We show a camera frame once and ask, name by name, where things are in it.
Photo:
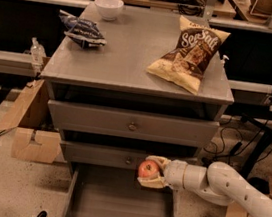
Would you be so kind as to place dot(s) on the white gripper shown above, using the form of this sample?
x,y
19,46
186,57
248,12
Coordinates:
x,y
174,174

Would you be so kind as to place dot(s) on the red apple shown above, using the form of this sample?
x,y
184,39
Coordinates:
x,y
148,169

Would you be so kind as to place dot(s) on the clear plastic bottle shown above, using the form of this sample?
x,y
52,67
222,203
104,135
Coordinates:
x,y
37,51

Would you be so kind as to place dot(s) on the grey drawer cabinet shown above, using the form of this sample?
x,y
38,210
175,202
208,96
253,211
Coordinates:
x,y
115,76

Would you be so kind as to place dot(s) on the small white pump bottle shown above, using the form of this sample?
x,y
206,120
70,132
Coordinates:
x,y
224,60

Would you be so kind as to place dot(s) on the grey middle drawer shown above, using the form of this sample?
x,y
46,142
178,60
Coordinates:
x,y
80,152

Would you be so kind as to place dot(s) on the white bowl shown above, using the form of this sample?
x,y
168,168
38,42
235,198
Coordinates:
x,y
109,9

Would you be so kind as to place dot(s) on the grey top drawer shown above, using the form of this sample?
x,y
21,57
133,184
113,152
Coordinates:
x,y
131,124

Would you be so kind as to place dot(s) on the cardboard piece left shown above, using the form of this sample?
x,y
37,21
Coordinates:
x,y
28,111

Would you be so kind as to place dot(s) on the blue chip bag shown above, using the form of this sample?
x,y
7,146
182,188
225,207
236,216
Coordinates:
x,y
83,32

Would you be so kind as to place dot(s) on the grey open bottom drawer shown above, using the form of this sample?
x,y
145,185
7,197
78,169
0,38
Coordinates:
x,y
98,191

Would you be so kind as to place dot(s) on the yellow sea salt chip bag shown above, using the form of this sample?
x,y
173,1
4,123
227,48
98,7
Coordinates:
x,y
186,64

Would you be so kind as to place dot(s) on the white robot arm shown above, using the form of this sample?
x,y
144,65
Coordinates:
x,y
219,183

